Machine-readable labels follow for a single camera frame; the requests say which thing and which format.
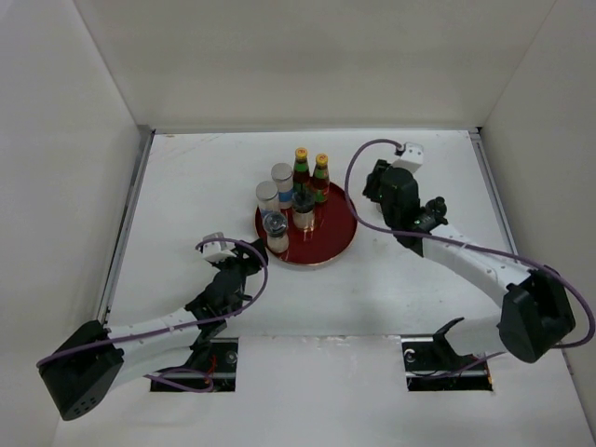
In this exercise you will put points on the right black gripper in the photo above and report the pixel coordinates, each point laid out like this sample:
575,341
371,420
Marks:
374,180

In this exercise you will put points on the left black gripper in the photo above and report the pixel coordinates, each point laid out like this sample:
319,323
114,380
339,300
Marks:
252,262

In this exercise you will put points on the grinder jar chrome top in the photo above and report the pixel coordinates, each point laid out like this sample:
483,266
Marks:
275,225

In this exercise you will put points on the green-label sauce bottle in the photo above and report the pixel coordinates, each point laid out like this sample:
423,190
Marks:
320,180
301,171

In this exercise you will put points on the silver-lid salt jar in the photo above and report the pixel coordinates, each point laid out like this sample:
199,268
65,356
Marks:
282,176
267,197

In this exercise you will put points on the clear grinder jar black top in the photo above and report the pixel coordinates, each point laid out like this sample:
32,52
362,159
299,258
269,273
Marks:
303,210

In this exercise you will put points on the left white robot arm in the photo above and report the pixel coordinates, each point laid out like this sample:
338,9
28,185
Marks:
96,358

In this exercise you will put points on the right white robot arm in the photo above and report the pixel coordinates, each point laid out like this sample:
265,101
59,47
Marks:
535,313

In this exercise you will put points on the white bottle black cap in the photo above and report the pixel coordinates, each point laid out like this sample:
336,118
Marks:
437,208

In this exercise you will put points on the round red tray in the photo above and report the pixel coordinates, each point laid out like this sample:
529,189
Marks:
332,232

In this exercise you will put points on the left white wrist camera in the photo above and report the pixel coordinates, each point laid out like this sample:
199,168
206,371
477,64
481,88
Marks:
214,248

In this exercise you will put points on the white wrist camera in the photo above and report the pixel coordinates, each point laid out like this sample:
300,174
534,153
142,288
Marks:
214,248
410,157

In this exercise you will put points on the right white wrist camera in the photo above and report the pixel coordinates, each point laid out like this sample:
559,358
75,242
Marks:
410,157

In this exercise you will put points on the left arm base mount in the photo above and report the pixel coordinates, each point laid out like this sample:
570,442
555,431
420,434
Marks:
212,368

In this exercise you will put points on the right aluminium frame rail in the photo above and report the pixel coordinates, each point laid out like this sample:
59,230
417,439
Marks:
497,205

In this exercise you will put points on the aluminium frame rail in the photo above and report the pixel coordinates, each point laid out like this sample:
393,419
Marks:
497,205
107,294

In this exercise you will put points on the left aluminium frame rail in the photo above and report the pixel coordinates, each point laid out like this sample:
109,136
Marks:
107,294

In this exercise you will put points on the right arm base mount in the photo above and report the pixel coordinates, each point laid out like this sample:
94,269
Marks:
431,365

